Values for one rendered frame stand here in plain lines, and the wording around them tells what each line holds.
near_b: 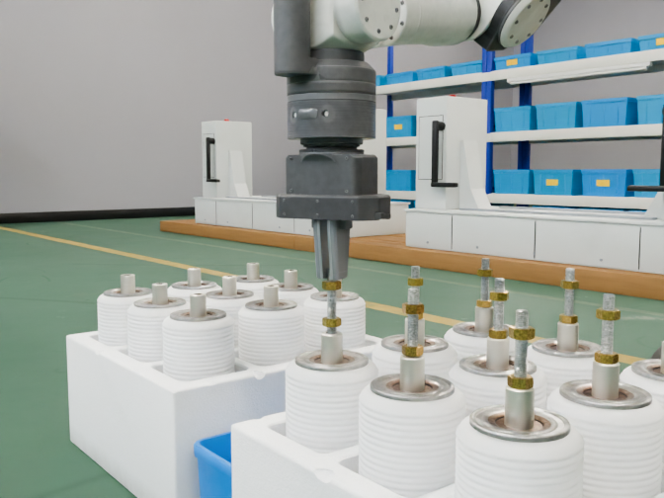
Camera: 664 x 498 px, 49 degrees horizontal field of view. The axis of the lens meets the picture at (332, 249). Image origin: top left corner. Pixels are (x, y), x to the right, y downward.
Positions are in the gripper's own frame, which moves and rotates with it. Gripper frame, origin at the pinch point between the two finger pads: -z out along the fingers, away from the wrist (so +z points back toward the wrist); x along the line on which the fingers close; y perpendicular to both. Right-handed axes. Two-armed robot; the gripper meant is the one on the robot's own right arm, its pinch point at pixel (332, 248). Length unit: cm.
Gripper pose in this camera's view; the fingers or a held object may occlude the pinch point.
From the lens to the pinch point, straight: 73.2
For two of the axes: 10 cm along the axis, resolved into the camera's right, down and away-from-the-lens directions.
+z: 0.0, -9.9, -1.1
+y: 5.1, -0.9, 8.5
